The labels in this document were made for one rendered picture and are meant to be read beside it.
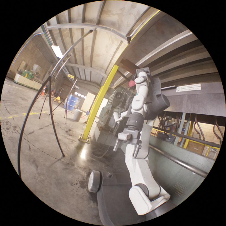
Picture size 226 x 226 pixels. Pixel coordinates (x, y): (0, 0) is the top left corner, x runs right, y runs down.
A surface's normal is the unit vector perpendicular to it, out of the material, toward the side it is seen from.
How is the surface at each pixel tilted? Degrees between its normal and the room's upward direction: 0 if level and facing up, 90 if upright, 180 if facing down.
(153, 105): 110
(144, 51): 180
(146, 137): 69
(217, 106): 90
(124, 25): 171
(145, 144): 55
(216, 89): 78
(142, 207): 90
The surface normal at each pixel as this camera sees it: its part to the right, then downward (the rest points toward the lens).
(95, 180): 0.40, -0.79
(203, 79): -0.87, -0.38
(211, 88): -0.77, -0.57
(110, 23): -0.25, 0.97
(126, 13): -0.51, 0.85
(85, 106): 0.29, 0.07
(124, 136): -0.58, -0.11
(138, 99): -0.44, -0.59
